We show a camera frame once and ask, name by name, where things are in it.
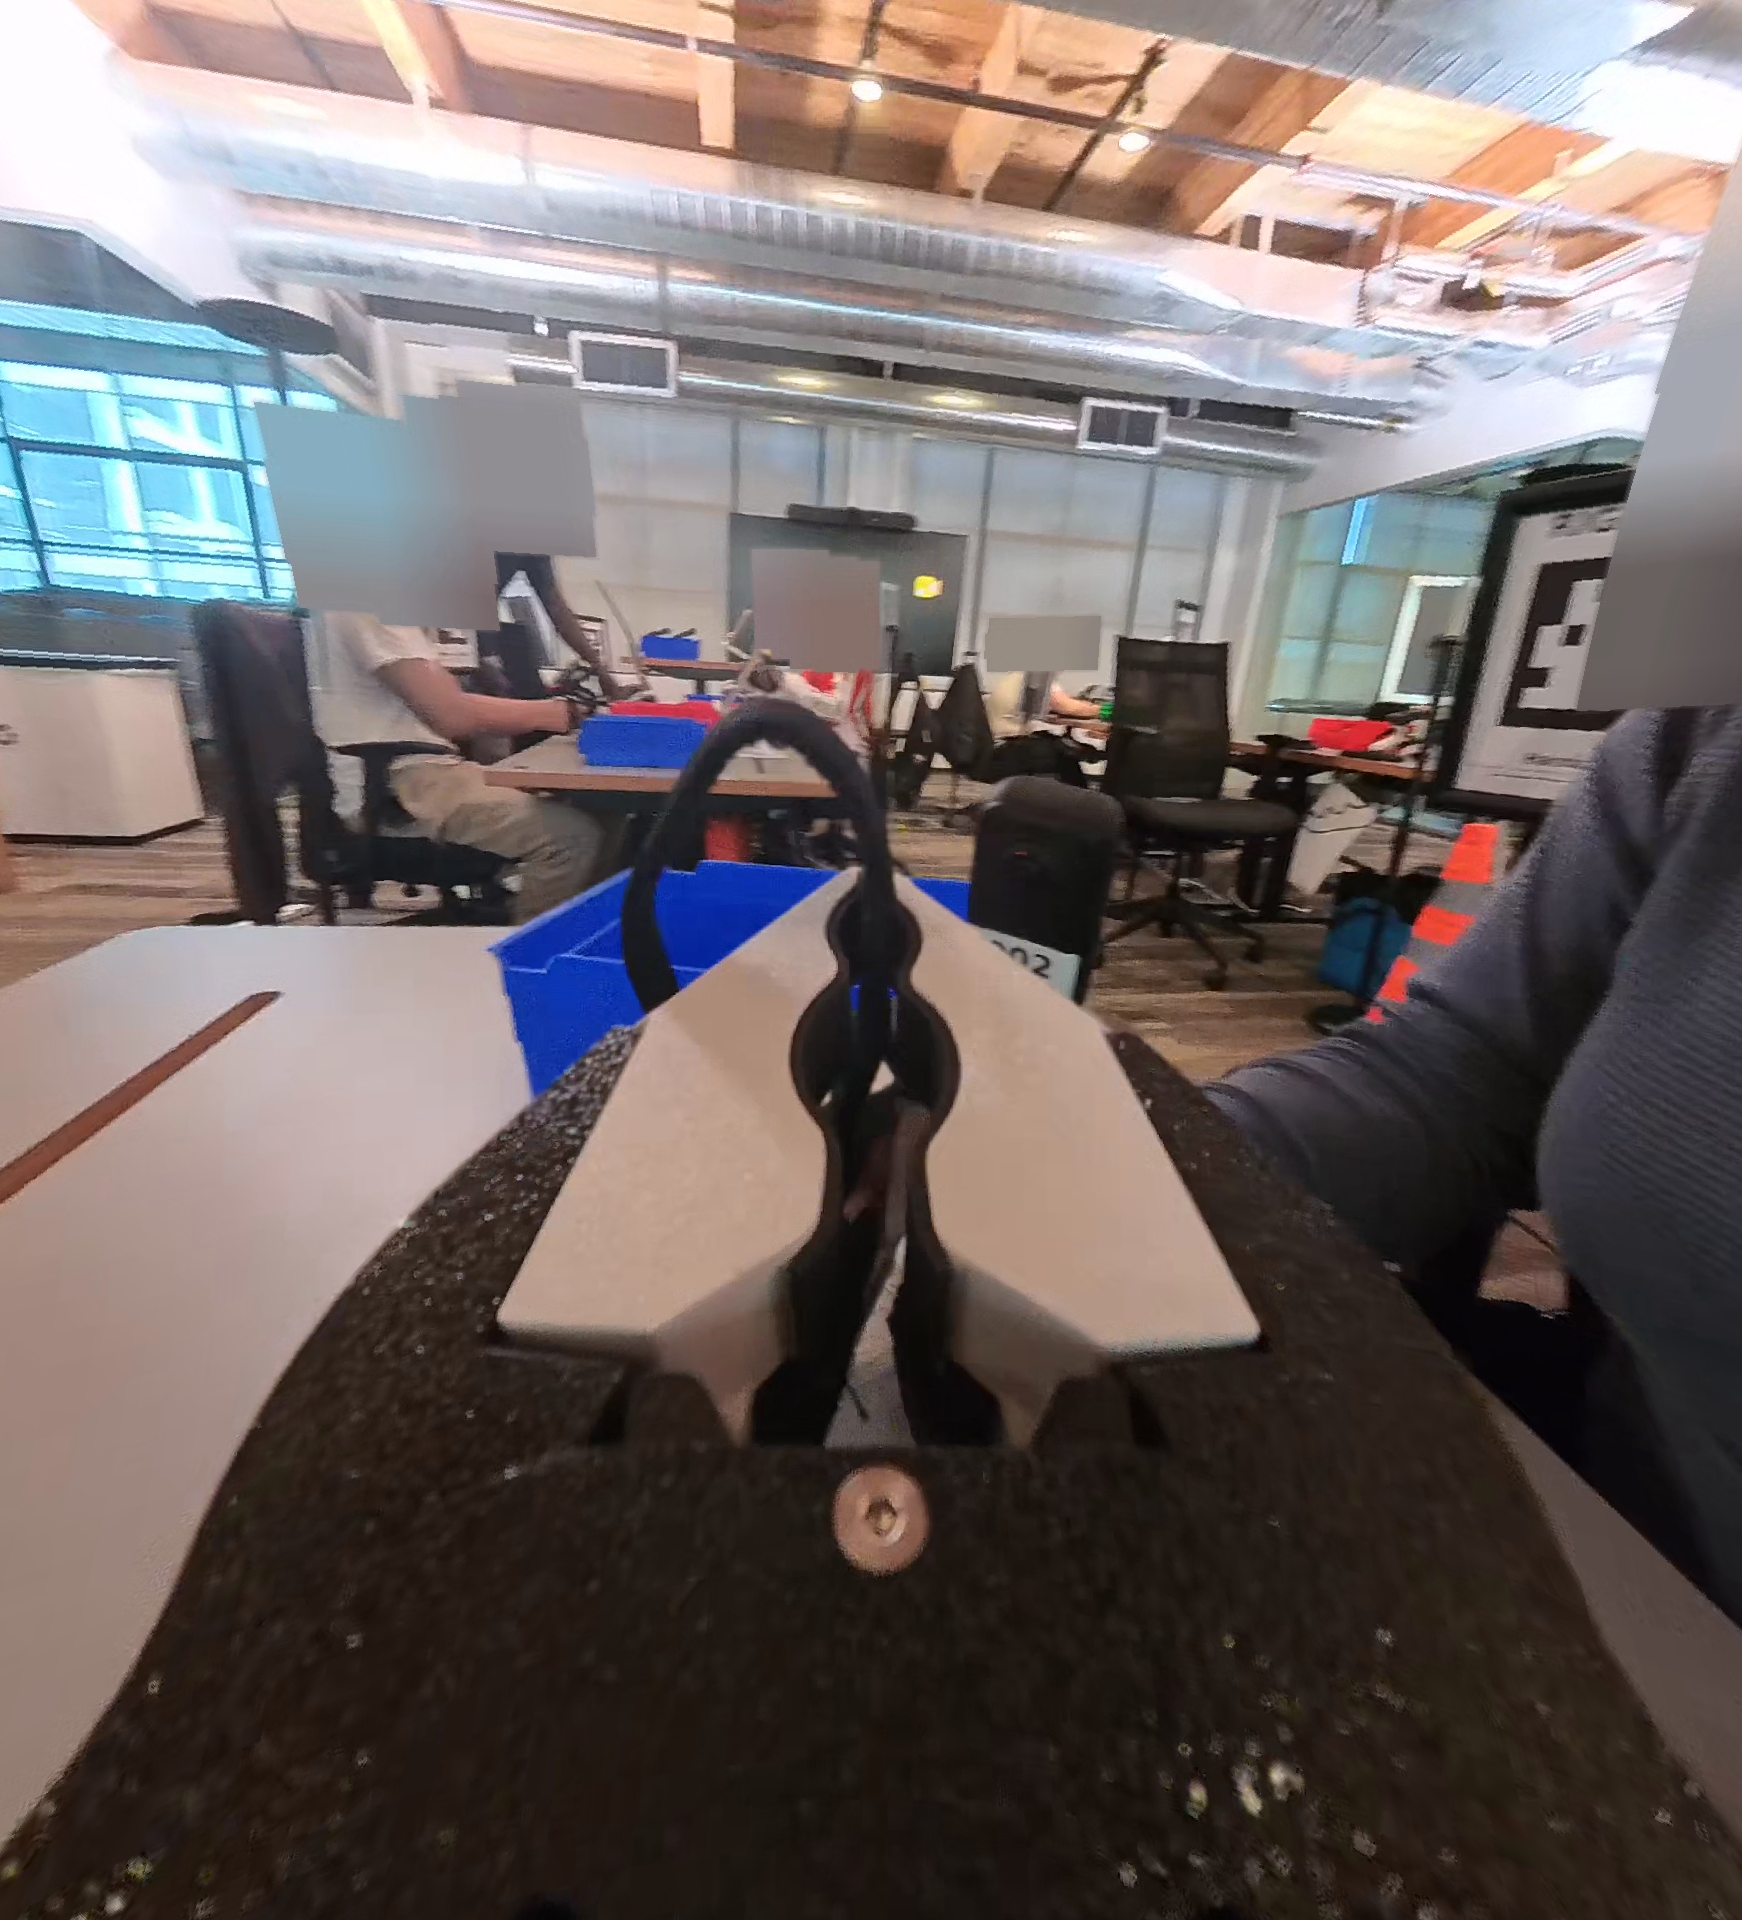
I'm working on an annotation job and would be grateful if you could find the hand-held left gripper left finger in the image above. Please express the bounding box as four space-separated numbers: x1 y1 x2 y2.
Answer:
496 867 874 1444

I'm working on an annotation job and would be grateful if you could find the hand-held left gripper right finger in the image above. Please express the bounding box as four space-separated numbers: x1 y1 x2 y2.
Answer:
864 871 1267 1455

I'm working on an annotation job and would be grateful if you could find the black cord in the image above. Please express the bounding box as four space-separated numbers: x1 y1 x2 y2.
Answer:
623 703 910 1249

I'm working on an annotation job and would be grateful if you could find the person's right forearm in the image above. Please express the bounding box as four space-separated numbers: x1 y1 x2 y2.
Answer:
1204 712 1655 1284

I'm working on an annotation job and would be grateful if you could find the blue plastic bin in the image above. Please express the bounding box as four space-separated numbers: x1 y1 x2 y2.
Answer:
491 860 972 1100

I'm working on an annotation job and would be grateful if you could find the black rolling case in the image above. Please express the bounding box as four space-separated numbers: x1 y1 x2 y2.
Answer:
969 775 1127 1004

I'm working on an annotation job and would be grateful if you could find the teal bag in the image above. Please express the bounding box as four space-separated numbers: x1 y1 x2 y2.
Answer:
1318 892 1418 1001

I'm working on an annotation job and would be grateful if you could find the wooden office desk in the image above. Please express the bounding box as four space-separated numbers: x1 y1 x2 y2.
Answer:
486 734 843 825

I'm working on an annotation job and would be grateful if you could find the small blue parts bin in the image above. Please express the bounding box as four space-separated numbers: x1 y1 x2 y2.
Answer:
578 711 711 771

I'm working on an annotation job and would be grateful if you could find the orange traffic cone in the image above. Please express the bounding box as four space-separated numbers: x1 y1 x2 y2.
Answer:
1370 820 1511 1025

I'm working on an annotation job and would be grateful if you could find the office chair with dark jacket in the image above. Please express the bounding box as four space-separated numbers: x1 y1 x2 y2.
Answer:
194 597 515 928

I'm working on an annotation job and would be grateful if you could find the person's blue-grey sweater torso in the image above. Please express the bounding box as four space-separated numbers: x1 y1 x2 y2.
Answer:
1538 705 1742 1711

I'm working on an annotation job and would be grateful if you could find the black-framed tag board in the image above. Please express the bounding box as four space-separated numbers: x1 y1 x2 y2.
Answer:
1439 467 1637 820

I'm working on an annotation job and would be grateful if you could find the white cabinet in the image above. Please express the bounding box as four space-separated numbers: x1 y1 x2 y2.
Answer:
0 657 208 842

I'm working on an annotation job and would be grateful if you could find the dark wall screen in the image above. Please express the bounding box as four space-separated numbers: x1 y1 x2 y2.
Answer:
726 507 972 681

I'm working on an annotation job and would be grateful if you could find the silver air duct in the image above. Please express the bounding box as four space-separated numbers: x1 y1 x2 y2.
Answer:
132 143 1721 451

